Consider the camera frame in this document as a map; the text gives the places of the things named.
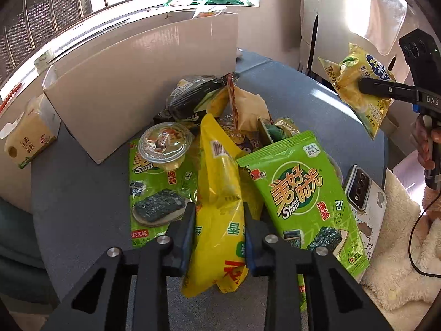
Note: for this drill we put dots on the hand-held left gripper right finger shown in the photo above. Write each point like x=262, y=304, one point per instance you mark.
x=249, y=248

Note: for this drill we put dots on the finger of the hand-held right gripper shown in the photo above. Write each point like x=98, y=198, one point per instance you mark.
x=386, y=89

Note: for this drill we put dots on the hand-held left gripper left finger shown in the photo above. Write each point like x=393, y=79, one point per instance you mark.
x=189, y=236

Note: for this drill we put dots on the small yellow snack packet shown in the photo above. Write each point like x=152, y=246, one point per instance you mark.
x=358, y=76

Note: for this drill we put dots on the long yellow snack bag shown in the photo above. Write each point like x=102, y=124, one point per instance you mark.
x=215, y=193

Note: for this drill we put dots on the person's right forearm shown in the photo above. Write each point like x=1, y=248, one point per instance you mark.
x=433, y=200

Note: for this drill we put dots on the person's right hand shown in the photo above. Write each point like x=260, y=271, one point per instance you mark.
x=424, y=143

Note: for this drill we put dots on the large green seaweed bag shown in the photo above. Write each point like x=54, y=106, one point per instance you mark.
x=303, y=193
x=155, y=200

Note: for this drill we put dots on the white covered chair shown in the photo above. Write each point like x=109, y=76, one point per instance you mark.
x=344, y=10

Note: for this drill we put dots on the clear plastic jelly cup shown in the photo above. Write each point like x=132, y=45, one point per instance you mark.
x=165, y=143

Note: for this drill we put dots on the smartphone with white case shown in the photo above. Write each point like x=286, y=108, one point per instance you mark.
x=365, y=196

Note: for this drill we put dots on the brown cartoon snack packet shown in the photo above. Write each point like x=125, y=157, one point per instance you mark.
x=241, y=139

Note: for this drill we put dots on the small green snack packet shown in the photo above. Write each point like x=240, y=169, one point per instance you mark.
x=277, y=129

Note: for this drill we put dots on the beige snack bag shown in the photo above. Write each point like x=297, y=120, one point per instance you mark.
x=249, y=105

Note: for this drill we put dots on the dark seaweed snack packet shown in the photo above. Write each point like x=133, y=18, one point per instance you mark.
x=193, y=98

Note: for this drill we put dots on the white fluffy clothing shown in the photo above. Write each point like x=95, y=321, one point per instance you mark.
x=396, y=265

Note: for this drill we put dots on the cardboard box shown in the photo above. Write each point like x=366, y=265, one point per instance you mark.
x=137, y=86

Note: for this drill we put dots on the teal cushion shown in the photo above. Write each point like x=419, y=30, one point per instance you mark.
x=20, y=248

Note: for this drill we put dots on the green packet on windowsill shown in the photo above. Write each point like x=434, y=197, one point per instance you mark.
x=220, y=2

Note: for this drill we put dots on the tissue pack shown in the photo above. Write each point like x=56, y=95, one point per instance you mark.
x=31, y=134

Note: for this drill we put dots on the metal window grille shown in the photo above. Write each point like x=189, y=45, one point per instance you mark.
x=51, y=3

